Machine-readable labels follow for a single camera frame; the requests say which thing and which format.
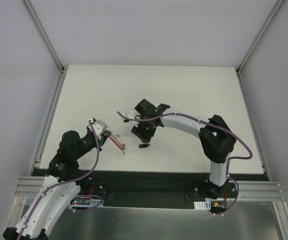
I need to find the white cable duct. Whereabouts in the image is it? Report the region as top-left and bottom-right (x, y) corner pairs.
(194, 201), (211, 211)
(26, 195), (103, 207)

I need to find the left aluminium frame post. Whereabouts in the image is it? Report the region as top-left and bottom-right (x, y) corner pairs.
(21, 0), (65, 73)

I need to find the black-headed key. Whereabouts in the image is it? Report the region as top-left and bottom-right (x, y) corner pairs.
(139, 142), (151, 149)

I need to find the right aluminium frame post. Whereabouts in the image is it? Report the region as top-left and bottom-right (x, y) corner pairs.
(236, 0), (286, 76)

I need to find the aluminium rail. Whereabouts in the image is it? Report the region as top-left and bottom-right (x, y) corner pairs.
(238, 181), (286, 202)

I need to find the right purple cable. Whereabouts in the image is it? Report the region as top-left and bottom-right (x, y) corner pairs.
(116, 110), (254, 221)

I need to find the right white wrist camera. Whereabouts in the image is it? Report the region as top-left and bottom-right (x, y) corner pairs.
(124, 110), (140, 124)

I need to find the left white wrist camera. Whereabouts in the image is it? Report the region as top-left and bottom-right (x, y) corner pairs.
(87, 118), (107, 137)

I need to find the purple cable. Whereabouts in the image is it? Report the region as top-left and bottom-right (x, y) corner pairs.
(116, 110), (254, 221)
(16, 119), (103, 240)

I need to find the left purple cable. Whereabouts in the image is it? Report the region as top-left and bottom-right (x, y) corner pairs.
(16, 119), (103, 240)

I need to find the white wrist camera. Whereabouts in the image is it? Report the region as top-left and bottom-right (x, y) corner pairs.
(124, 110), (140, 124)
(87, 118), (107, 137)

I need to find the red-handled metal key organizer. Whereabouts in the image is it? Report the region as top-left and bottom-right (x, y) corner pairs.
(109, 134), (126, 152)

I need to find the aluminium frame post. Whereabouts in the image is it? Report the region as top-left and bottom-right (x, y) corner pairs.
(236, 0), (286, 76)
(21, 0), (65, 73)

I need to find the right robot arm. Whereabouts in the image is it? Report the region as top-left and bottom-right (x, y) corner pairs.
(126, 99), (236, 199)

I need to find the left white cable duct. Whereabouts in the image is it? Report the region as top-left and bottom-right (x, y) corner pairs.
(26, 195), (103, 207)

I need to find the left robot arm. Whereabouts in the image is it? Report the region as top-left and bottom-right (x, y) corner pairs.
(2, 124), (112, 240)

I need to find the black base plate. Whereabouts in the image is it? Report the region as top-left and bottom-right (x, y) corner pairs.
(80, 170), (238, 210)

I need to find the right white cable duct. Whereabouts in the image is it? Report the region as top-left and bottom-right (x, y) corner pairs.
(194, 201), (211, 211)

